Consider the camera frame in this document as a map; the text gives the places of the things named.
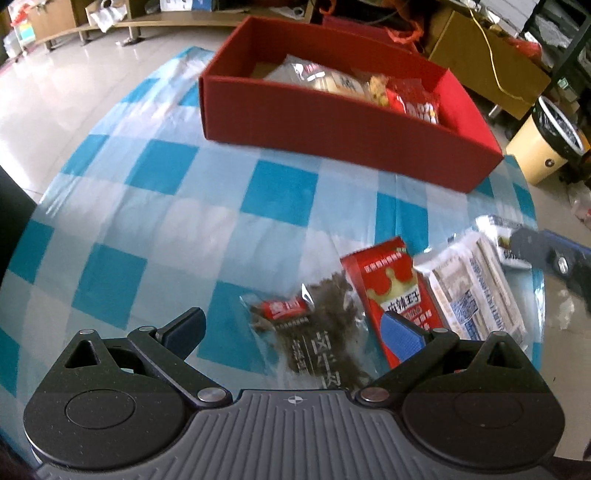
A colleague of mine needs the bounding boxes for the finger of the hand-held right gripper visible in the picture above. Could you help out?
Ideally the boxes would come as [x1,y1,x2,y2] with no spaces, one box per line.
[508,229,591,319]

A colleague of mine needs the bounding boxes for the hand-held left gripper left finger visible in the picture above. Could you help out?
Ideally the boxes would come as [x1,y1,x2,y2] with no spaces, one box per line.
[60,307,234,409]

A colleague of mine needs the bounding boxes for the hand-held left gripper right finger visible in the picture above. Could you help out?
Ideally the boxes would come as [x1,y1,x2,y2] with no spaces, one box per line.
[358,310,532,409]

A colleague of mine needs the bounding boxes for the red crown print snack packet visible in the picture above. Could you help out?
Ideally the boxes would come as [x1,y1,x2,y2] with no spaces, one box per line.
[341,237,444,370]

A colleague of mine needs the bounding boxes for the small white wafer packet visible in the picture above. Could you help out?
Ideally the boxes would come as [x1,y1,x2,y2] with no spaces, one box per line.
[475,215,534,271]

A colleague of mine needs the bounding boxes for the large white bread packet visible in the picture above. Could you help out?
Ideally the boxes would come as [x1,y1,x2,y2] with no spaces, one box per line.
[413,231,527,344]

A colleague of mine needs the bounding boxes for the dark dried snack packet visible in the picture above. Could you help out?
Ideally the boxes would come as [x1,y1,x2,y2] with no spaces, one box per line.
[240,272,375,393]

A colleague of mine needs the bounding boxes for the red picture print snack packet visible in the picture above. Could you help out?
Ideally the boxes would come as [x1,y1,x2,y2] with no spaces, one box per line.
[385,76,439,124]

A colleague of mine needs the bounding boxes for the red cardboard box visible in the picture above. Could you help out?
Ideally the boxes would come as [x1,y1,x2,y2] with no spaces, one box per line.
[198,16,505,193]

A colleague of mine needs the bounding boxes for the clear yellow waffle packet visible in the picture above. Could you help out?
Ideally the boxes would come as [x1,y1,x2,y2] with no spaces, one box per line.
[367,74,391,108]

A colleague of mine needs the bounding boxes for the white label bun packet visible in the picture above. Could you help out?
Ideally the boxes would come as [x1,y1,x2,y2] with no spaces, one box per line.
[318,69,370,95]

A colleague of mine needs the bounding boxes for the blue white checkered tablecloth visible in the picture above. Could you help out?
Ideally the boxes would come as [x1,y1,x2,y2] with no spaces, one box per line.
[0,46,548,462]

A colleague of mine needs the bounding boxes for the yellow trash bin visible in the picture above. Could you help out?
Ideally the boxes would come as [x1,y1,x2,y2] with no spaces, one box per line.
[505,96,591,186]

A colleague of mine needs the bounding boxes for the red plastic bag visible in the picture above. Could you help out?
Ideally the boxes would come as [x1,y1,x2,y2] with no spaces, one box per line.
[508,37,542,59]

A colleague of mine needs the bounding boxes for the black shelf rack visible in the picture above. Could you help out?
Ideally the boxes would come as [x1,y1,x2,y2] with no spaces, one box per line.
[531,0,591,93]

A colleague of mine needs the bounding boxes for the wooden television stand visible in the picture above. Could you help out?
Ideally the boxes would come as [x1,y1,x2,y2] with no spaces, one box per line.
[28,0,552,121]

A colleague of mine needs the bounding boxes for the orange plastic bag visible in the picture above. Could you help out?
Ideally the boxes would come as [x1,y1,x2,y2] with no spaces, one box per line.
[318,0,423,43]

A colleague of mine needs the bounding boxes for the blue white box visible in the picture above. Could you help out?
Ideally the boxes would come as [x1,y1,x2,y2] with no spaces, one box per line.
[159,0,213,12]

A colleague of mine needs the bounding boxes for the colourful drawer cart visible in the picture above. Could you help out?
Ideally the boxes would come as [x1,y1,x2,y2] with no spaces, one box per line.
[2,14,36,57]

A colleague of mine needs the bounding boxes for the yellow cable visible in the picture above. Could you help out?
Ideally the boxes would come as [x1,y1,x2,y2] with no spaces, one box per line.
[466,0,536,100]

